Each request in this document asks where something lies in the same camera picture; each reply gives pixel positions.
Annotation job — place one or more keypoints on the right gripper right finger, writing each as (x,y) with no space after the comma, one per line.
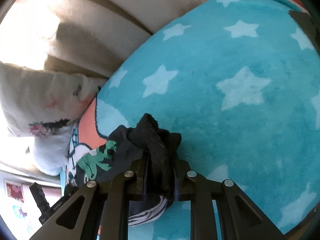
(194,187)

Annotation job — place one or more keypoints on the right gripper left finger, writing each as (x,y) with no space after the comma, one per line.
(117,194)

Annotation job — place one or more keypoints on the striped navy kids pants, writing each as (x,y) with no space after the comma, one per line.
(116,154)

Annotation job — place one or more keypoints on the light blue pillow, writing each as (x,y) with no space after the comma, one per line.
(50,154)

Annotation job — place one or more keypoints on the floral butterfly cream pillow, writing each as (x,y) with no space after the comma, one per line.
(38,103)

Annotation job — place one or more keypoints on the turquoise star cartoon blanket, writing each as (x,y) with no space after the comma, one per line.
(239,80)

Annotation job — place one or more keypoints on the beige curtain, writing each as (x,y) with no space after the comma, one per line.
(92,37)

